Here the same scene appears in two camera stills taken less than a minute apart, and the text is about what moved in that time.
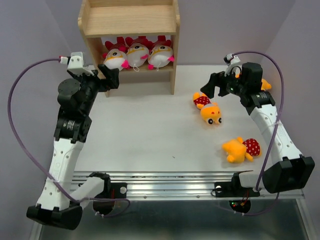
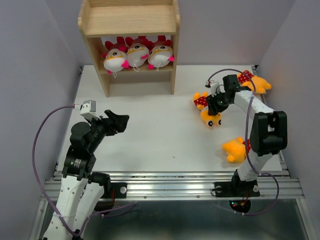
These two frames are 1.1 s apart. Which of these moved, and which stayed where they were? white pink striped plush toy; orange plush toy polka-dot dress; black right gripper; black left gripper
Moved: black right gripper; black left gripper
Stayed: orange plush toy polka-dot dress; white pink striped plush toy
